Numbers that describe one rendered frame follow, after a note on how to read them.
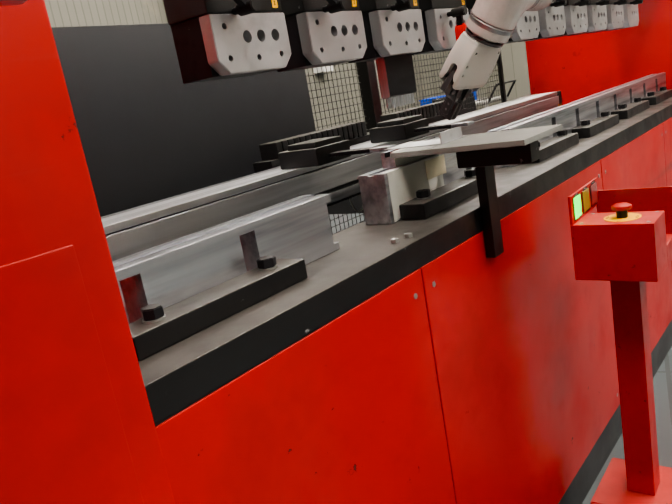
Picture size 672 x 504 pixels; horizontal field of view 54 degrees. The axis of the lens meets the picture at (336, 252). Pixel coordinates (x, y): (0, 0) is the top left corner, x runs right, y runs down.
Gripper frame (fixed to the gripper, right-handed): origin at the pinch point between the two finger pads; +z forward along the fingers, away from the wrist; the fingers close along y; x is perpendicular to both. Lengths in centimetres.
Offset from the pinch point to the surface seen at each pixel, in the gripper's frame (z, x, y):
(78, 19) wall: 158, -346, -77
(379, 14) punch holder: -13.9, -10.6, 17.4
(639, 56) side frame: 25, -52, -201
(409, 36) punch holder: -10.1, -9.8, 8.3
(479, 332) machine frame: 26.6, 33.9, 10.1
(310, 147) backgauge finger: 19.2, -17.2, 16.3
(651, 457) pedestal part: 51, 68, -31
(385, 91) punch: -0.5, -6.7, 12.7
